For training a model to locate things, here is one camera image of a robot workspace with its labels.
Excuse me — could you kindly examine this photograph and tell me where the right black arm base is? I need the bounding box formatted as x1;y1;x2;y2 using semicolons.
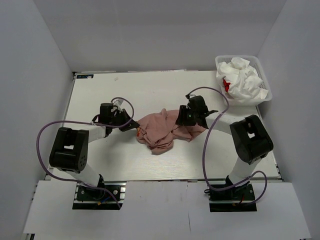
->
204;183;257;213

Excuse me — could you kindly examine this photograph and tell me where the white t shirt in basket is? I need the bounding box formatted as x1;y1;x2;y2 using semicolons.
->
216;57;263;89

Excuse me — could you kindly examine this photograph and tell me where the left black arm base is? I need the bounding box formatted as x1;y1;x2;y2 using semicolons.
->
72;182;126;210

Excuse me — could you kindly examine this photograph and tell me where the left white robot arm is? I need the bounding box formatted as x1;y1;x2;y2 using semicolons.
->
49;100;140;200

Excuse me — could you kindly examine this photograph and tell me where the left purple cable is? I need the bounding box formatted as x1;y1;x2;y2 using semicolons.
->
36;97;136;210

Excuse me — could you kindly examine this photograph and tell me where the white plastic basket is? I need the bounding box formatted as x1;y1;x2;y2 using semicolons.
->
215;55;273;106

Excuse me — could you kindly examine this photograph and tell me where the purple cable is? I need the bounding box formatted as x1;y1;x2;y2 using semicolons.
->
186;86;268;205
36;97;136;210

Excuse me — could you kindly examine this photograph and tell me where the white t shirt red print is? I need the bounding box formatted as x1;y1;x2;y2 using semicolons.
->
221;80;273;106

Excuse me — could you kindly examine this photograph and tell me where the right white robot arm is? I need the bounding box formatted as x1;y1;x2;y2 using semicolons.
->
175;94;274;200

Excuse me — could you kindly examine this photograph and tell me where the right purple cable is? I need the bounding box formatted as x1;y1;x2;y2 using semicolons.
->
186;86;268;205

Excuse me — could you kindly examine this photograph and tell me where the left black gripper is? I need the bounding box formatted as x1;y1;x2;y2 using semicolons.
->
110;108;140;132

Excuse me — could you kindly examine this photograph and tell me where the pink t shirt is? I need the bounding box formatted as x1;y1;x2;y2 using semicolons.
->
136;108;206;155

